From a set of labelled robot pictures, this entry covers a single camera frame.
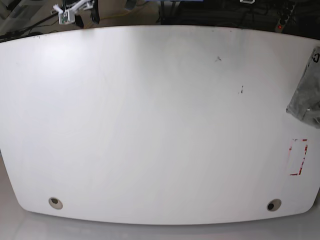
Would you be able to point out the red tape rectangle marking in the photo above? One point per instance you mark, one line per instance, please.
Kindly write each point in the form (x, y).
(297, 156)

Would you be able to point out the power strip with red light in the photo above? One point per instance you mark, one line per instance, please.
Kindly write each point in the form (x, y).
(284, 18)

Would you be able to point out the right table cable grommet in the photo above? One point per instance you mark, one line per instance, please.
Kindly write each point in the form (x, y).
(274, 205)

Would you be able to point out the left table cable grommet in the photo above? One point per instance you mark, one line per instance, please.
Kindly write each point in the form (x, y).
(55, 203)

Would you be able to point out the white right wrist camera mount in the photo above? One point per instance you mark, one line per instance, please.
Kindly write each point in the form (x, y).
(69, 8)

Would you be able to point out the table cable grommet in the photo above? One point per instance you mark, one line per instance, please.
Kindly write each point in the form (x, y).
(274, 205)
(55, 203)

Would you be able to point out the grey T-shirt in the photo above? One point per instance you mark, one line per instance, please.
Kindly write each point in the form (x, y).
(305, 102)

